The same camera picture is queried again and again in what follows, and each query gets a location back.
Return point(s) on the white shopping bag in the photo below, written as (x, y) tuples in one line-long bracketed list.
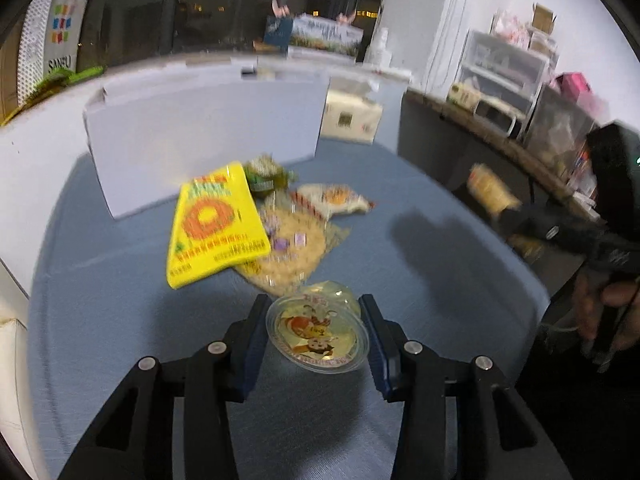
[(55, 30)]

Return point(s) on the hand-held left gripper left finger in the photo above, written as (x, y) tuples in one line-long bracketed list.
[(252, 345)]

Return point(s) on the wooden side table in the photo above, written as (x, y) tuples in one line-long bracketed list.
[(500, 135)]

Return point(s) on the clear storage box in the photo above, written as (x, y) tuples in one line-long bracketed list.
[(557, 130)]

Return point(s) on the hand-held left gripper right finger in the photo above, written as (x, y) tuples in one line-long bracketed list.
[(381, 352)]

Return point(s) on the tan snack packet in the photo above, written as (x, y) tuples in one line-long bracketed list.
[(492, 187)]

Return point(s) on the yellow flat snack packet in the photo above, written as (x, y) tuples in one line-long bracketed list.
[(215, 225)]

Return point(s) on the yellow tissue box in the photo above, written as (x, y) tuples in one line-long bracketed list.
[(462, 95)]

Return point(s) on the small green snack pack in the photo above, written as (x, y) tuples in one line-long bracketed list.
[(265, 175)]

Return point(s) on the white orange snack bag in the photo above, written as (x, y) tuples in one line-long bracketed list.
[(332, 199)]

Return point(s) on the brown cardboard box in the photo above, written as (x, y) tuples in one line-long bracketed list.
[(9, 75)]

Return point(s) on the yellow tissue pack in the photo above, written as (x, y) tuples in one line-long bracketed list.
[(350, 117)]

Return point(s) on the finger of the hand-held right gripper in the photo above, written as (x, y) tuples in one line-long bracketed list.
[(517, 220)]

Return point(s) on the clear jelly cup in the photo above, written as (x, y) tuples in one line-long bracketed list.
[(317, 335)]

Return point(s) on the black window frame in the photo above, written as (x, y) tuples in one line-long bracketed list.
[(200, 10)]

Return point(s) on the pink box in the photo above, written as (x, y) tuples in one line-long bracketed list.
[(575, 87)]

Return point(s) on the printed landscape box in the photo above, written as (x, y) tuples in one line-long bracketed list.
[(320, 35)]

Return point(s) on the clear grain snack bag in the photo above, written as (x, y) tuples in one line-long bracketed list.
[(295, 245)]

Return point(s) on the white cardboard box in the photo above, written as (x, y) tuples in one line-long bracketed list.
[(210, 135)]

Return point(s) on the cream sofa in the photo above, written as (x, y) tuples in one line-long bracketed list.
[(12, 360)]

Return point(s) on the clear plastic drawer unit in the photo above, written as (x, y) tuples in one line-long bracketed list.
[(502, 67)]

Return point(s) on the white desk clock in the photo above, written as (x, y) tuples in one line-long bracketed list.
[(497, 116)]

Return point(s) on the person's right hand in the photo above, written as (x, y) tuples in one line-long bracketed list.
[(592, 305)]

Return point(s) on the pile of green sachets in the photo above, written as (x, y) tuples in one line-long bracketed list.
[(70, 76)]

